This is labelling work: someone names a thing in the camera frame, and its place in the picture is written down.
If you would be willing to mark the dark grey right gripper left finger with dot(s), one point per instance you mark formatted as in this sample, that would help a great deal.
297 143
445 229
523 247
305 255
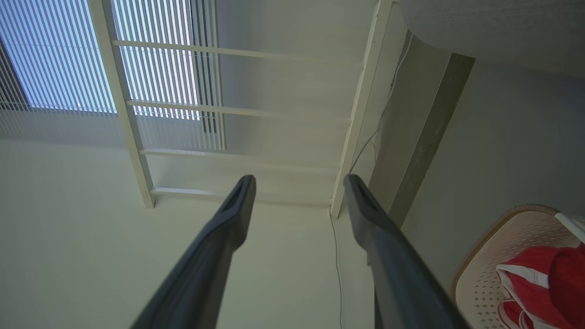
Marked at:
215 246

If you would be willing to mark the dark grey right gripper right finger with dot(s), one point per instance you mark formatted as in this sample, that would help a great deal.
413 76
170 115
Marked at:
388 256

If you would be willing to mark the beige perforated laundry basket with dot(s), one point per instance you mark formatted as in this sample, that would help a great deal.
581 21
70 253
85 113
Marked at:
491 269

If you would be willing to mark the white open shelf rack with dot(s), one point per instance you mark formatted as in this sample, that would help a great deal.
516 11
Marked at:
237 109

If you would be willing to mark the red and white garment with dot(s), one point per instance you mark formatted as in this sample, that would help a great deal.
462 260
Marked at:
544 288

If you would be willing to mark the white vertical window blinds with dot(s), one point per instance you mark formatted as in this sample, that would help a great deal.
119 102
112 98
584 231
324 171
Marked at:
91 59

